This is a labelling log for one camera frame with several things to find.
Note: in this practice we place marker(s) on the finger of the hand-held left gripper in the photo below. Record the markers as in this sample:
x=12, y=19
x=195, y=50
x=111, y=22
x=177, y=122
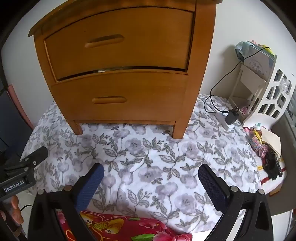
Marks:
x=37, y=155

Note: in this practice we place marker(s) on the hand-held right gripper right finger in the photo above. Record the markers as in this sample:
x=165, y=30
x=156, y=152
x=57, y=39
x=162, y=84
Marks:
x=212, y=187

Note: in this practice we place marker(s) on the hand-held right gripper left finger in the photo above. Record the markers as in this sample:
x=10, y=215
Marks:
x=89, y=187

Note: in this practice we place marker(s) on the wooden sock drawer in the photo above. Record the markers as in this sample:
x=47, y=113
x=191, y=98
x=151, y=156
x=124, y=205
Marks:
x=138, y=92

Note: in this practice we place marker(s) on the person's left hand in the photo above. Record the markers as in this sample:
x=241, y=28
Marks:
x=17, y=209

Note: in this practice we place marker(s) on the dark blue board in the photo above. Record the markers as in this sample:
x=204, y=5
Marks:
x=11, y=125

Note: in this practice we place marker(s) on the white knitted cloth red stripes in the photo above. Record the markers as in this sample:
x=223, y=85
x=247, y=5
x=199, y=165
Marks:
x=270, y=185

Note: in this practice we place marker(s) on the white power strip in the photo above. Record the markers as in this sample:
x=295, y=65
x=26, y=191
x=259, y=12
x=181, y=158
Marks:
x=225, y=127

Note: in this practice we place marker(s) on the colourful striped packet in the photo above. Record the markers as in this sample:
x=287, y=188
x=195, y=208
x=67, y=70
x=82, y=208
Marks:
x=256, y=142

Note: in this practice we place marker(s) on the black cloth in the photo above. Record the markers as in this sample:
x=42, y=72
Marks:
x=271, y=164

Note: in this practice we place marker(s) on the red floral blanket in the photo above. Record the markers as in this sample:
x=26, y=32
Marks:
x=138, y=229

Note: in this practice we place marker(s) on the black charger adapter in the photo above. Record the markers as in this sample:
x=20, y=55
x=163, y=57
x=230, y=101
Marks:
x=231, y=117

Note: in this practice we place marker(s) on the white cutout rack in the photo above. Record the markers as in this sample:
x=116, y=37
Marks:
x=252, y=117

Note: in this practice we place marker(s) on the wooden nightstand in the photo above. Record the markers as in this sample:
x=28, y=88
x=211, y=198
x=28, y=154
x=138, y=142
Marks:
x=201, y=69

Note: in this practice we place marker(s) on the wooden drawer with gap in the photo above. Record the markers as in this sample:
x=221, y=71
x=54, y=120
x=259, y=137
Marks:
x=115, y=55

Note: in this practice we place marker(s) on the white printed box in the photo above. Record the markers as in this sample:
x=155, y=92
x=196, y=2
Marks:
x=259, y=64

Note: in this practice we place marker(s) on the crumpled plastic bag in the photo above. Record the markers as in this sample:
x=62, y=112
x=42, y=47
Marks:
x=241, y=49

